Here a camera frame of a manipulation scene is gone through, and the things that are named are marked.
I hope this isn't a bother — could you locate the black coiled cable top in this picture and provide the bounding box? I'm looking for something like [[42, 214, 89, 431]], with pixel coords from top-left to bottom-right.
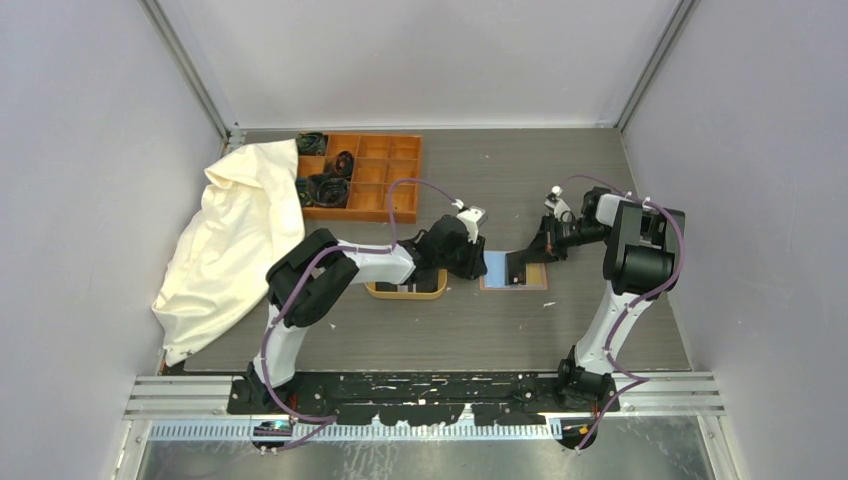
[[295, 132, 330, 158]]

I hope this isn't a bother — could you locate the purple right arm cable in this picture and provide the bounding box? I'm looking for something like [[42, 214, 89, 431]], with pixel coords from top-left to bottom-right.
[[559, 174, 688, 453]]

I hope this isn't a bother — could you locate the tan leather card holder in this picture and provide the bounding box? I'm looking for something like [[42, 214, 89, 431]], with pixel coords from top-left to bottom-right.
[[479, 250, 548, 291]]

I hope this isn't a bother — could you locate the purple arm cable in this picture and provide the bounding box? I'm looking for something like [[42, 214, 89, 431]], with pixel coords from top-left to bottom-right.
[[559, 174, 688, 453], [258, 178, 465, 453]]

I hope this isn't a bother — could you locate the yellow oval tray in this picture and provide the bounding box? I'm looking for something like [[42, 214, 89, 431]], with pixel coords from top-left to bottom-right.
[[365, 269, 448, 301]]

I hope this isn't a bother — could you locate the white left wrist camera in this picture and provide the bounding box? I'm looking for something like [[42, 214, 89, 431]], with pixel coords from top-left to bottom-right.
[[456, 206, 488, 244]]

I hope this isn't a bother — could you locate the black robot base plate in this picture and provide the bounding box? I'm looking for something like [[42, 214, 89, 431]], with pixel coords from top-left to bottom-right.
[[226, 371, 620, 426]]

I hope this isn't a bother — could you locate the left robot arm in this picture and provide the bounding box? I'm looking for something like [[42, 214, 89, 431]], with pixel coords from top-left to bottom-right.
[[248, 207, 487, 413]]

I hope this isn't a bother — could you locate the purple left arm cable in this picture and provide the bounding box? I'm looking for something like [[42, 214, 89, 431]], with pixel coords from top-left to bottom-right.
[[258, 178, 465, 453]]

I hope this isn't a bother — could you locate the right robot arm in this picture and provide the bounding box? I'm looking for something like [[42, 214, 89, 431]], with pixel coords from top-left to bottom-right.
[[505, 186, 686, 411]]

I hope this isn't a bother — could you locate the cream cloth bag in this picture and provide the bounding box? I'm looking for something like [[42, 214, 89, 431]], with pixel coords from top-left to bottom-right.
[[151, 140, 305, 366]]

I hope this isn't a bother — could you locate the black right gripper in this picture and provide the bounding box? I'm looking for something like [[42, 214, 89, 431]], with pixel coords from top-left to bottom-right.
[[519, 212, 609, 264]]

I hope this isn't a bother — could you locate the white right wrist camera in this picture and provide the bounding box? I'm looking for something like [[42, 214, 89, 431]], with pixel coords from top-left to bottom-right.
[[544, 185, 572, 222]]

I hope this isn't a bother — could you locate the gold black credit card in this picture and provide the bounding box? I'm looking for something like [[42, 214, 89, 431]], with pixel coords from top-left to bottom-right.
[[525, 263, 547, 290]]

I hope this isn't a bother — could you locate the aluminium front rail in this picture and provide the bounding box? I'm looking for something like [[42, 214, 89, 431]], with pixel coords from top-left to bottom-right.
[[123, 372, 725, 443]]

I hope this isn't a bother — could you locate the black coiled cable large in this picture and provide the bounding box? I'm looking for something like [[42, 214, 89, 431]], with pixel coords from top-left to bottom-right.
[[295, 174, 351, 208]]

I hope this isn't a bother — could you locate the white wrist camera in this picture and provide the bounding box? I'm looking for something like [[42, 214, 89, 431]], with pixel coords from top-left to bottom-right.
[[544, 185, 572, 222], [456, 206, 488, 244]]

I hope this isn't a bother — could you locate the orange compartment organizer tray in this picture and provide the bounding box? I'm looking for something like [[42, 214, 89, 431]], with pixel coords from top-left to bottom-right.
[[295, 132, 423, 224]]

